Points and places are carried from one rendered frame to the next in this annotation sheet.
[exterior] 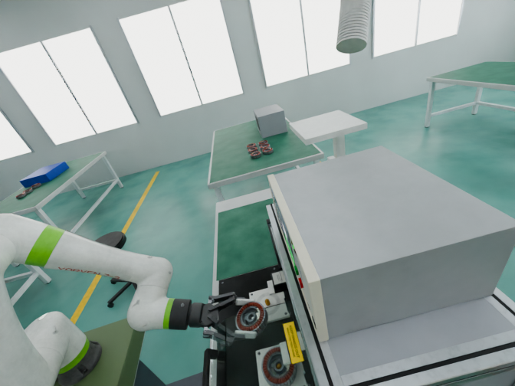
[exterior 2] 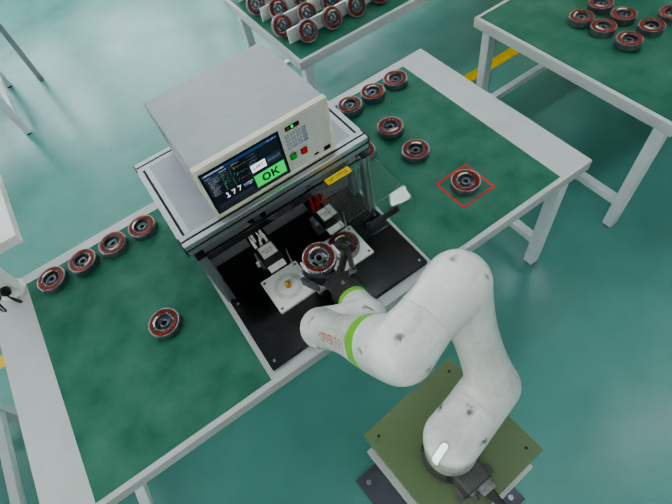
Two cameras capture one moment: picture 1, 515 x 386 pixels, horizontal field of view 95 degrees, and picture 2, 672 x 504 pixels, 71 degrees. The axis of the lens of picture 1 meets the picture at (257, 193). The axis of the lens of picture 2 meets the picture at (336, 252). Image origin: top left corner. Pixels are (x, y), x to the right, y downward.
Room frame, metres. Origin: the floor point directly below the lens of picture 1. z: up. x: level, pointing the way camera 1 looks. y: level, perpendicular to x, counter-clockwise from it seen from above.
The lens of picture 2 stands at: (0.76, 0.95, 2.19)
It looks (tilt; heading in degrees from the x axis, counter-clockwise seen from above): 56 degrees down; 248
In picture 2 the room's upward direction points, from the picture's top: 15 degrees counter-clockwise
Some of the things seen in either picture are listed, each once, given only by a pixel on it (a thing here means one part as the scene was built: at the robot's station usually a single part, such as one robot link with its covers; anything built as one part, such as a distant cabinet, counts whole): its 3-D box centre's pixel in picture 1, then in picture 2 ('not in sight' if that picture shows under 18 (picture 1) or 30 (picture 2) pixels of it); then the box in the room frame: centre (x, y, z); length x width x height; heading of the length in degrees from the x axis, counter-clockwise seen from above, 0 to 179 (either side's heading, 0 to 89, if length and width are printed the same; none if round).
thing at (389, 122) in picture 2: not in sight; (390, 127); (-0.14, -0.30, 0.77); 0.11 x 0.11 x 0.04
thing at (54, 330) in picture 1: (53, 344); (454, 438); (0.54, 0.82, 0.99); 0.16 x 0.13 x 0.19; 13
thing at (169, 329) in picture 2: not in sight; (165, 323); (1.04, -0.08, 0.77); 0.11 x 0.11 x 0.04
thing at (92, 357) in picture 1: (61, 363); (465, 470); (0.55, 0.88, 0.87); 0.26 x 0.15 x 0.06; 91
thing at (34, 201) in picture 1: (65, 201); not in sight; (3.57, 2.96, 0.37); 1.90 x 0.90 x 0.75; 0
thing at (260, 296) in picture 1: (268, 304); (288, 286); (0.62, 0.08, 0.78); 0.15 x 0.15 x 0.01; 0
